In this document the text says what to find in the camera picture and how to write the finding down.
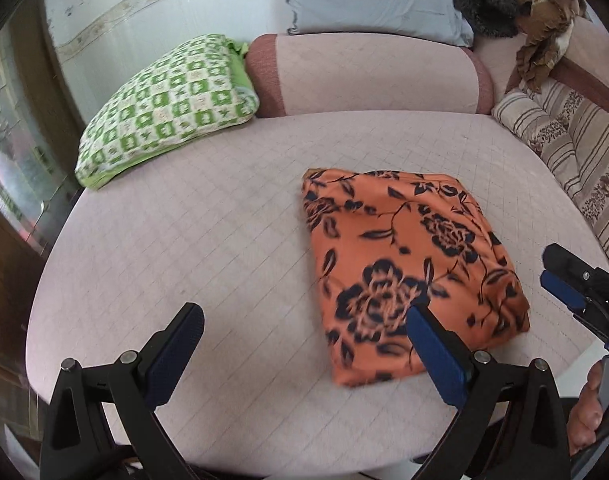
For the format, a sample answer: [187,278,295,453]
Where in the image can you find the wooden door with stained glass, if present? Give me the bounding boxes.
[0,0,85,431]

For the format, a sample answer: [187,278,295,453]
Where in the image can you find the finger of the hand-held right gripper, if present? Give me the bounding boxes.
[542,243,609,287]
[539,269,586,312]

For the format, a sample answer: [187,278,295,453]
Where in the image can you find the pink backrest cushion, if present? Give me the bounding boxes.
[471,17,609,126]
[245,33,495,119]

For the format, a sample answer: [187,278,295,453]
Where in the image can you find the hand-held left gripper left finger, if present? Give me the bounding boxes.
[38,302,206,480]

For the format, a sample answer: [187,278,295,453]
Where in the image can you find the green white checkered pillow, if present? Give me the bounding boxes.
[74,33,260,191]

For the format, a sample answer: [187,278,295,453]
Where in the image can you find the striped floral beige cushion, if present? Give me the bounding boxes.
[491,78,609,273]

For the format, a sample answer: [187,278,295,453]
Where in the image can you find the person's right hand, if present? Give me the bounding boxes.
[567,360,609,456]

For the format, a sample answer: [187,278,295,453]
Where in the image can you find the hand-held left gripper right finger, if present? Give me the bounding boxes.
[405,305,571,480]

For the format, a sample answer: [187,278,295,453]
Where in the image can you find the brown crumpled cloth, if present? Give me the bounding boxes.
[504,0,590,93]

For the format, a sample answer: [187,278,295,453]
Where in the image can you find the orange black floral garment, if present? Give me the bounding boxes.
[302,168,531,388]

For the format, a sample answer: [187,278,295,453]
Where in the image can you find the dark furry cushion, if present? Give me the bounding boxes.
[454,0,522,38]

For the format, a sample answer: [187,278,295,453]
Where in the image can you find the pink quilted round bed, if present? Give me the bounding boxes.
[24,110,609,476]

